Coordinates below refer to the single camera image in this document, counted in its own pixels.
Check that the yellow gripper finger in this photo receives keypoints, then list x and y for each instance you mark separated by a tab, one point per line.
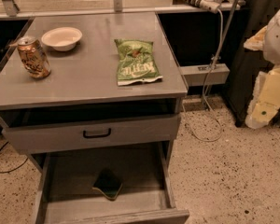
266	99

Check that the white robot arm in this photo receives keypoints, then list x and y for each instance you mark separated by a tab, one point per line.
267	40

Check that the grey top drawer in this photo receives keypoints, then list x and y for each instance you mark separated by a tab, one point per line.
68	136

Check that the grey drawer cabinet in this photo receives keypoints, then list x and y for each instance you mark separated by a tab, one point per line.
82	85

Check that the open grey middle drawer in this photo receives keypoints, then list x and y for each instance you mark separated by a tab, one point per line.
66	194

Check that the dark cabinet at right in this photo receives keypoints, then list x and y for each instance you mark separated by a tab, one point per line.
245	64

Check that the green chip bag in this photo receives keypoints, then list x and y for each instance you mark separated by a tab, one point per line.
136	62

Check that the white bowl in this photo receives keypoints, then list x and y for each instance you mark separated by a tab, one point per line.
62	39

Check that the gold soda can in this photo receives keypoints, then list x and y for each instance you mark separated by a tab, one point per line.
33	57

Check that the black drawer handle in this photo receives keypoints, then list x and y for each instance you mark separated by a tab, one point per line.
97	134

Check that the metal frame shelf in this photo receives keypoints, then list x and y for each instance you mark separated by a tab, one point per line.
115	3

